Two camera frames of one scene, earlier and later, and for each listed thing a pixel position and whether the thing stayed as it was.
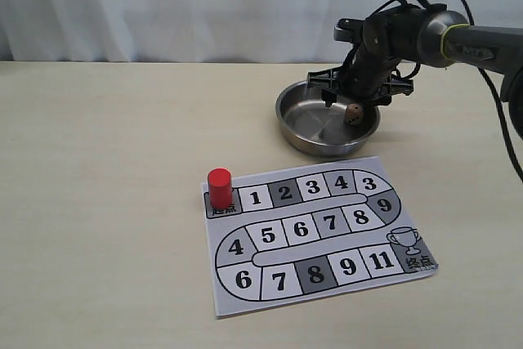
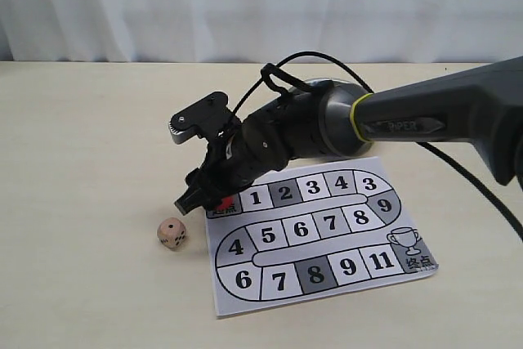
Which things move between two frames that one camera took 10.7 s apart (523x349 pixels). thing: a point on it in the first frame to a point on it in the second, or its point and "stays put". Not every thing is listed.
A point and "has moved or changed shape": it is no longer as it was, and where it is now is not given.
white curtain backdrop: x=223 y=9 stays put
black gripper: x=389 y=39 to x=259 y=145
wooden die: x=354 y=114 has moved or changed shape
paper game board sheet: x=304 y=233 stays put
